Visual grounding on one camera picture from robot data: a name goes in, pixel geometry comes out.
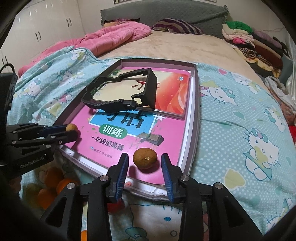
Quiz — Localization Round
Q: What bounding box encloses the small brown longan fruit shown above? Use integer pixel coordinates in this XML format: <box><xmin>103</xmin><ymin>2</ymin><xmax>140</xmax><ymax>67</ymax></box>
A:
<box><xmin>66</xmin><ymin>123</ymin><xmax>78</xmax><ymax>132</ymax></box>

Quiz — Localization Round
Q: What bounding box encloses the orange tangerine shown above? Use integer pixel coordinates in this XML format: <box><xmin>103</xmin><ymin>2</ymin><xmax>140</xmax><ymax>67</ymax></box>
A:
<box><xmin>56</xmin><ymin>178</ymin><xmax>79</xmax><ymax>194</ymax></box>
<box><xmin>37</xmin><ymin>188</ymin><xmax>57</xmax><ymax>210</ymax></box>
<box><xmin>44</xmin><ymin>167</ymin><xmax>64</xmax><ymax>188</ymax></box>

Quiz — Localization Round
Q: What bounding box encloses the red cherry tomato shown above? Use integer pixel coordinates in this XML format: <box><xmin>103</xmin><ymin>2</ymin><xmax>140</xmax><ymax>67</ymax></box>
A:
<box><xmin>107</xmin><ymin>199</ymin><xmax>125</xmax><ymax>214</ymax></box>

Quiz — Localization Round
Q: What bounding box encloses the large brown longan fruit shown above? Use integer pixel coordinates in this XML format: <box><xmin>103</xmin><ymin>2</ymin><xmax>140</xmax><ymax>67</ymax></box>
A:
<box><xmin>132</xmin><ymin>148</ymin><xmax>158</xmax><ymax>170</ymax></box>

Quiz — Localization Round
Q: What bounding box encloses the pink exercise book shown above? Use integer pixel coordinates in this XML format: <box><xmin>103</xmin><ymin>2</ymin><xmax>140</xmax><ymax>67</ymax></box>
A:
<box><xmin>68</xmin><ymin>70</ymin><xmax>194</xmax><ymax>173</ymax></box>

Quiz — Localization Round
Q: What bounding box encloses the grey cardboard box tray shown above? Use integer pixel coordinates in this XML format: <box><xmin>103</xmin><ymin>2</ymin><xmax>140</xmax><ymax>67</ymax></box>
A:
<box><xmin>53</xmin><ymin>58</ymin><xmax>201</xmax><ymax>202</ymax></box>

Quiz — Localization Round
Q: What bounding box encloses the hello kitty blue quilt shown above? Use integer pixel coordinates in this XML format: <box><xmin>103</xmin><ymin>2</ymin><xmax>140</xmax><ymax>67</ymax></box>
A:
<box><xmin>7</xmin><ymin>47</ymin><xmax>295</xmax><ymax>233</ymax></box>

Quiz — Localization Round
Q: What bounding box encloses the white wardrobe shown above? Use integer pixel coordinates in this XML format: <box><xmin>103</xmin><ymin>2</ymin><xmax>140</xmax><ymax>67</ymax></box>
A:
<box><xmin>1</xmin><ymin>0</ymin><xmax>85</xmax><ymax>71</ymax></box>

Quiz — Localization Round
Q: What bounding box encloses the pink quilt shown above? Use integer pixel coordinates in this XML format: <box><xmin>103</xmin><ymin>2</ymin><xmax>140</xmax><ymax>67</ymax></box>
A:
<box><xmin>18</xmin><ymin>20</ymin><xmax>152</xmax><ymax>77</ymax></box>

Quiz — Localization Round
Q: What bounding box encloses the red cream booklet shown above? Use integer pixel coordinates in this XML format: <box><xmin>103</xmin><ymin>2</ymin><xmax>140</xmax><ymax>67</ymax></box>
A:
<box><xmin>93</xmin><ymin>68</ymin><xmax>190</xmax><ymax>118</ymax></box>

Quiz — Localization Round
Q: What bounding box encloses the beige bed sheet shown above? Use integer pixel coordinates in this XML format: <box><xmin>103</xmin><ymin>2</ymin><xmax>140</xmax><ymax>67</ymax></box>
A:
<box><xmin>99</xmin><ymin>31</ymin><xmax>267</xmax><ymax>90</ymax></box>

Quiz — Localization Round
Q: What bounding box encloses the striped purple pillow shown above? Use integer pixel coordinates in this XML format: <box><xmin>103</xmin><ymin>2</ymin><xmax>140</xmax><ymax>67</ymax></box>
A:
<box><xmin>151</xmin><ymin>18</ymin><xmax>203</xmax><ymax>35</ymax></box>

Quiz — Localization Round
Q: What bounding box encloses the pile of folded clothes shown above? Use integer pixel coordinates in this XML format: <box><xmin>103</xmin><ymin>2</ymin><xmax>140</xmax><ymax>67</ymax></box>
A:
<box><xmin>222</xmin><ymin>21</ymin><xmax>288</xmax><ymax>78</ymax></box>

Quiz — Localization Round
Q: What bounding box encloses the grey bed headboard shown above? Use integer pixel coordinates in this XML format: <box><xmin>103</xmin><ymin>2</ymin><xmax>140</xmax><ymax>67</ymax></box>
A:
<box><xmin>100</xmin><ymin>1</ymin><xmax>229</xmax><ymax>39</ymax></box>

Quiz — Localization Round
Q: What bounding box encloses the black plastic frame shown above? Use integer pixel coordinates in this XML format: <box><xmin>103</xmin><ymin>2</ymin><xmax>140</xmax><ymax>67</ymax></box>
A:
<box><xmin>81</xmin><ymin>68</ymin><xmax>158</xmax><ymax>113</ymax></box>

